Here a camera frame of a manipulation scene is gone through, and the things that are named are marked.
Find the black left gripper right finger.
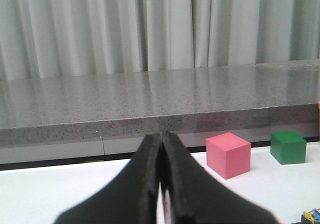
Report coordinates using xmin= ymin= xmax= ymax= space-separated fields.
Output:
xmin=162 ymin=131 xmax=278 ymax=224

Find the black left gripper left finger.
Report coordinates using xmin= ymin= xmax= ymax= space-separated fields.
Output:
xmin=55 ymin=133 xmax=161 ymax=224

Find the yellow push button switch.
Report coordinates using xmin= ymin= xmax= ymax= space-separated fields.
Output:
xmin=300 ymin=208 xmax=320 ymax=224

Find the pink cube block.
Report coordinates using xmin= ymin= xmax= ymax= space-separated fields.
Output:
xmin=206 ymin=132 xmax=251 ymax=180

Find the green cube block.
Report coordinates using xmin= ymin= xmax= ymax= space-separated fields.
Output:
xmin=270 ymin=131 xmax=307 ymax=165

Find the grey stone counter ledge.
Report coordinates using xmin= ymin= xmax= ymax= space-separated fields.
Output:
xmin=0 ymin=59 xmax=320 ymax=147

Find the pink plastic bin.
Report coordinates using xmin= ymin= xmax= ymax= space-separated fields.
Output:
xmin=318 ymin=101 xmax=320 ymax=139

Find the grey pleated curtain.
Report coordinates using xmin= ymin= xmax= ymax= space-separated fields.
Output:
xmin=0 ymin=0 xmax=320 ymax=81

